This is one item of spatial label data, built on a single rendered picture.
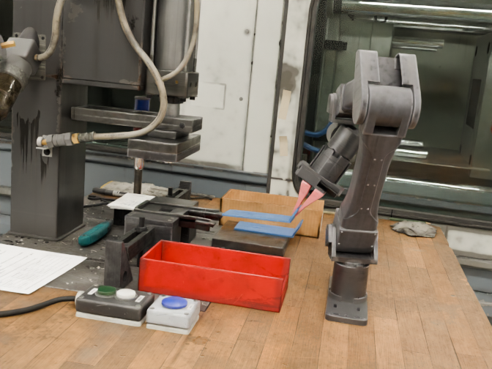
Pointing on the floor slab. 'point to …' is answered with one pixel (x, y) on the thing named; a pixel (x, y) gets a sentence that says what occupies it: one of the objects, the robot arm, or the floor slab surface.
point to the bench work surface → (280, 320)
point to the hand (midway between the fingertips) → (296, 211)
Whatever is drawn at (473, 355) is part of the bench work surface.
